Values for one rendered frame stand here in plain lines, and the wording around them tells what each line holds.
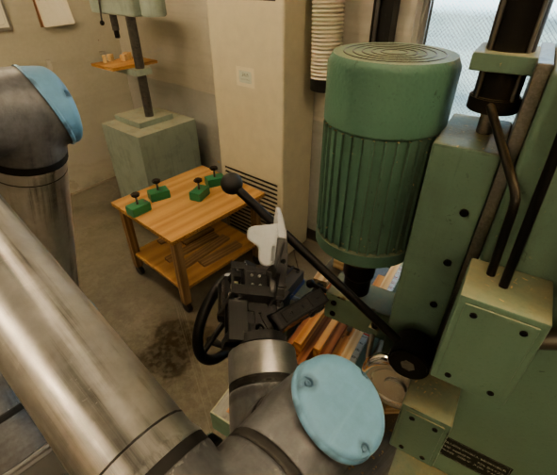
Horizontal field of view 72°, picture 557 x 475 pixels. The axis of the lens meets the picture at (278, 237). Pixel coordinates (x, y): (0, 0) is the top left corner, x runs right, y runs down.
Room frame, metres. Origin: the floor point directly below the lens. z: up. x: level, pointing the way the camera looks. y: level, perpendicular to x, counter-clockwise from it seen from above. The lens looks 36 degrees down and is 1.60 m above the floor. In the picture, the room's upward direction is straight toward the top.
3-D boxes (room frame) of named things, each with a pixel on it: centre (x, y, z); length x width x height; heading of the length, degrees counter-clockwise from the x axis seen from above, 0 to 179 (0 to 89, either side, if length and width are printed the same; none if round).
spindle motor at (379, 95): (0.56, -0.16, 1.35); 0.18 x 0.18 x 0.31
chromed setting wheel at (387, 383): (0.39, -0.20, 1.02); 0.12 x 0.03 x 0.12; 59
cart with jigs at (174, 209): (1.89, 0.51, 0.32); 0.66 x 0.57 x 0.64; 138
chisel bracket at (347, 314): (0.55, -0.17, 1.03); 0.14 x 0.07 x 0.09; 59
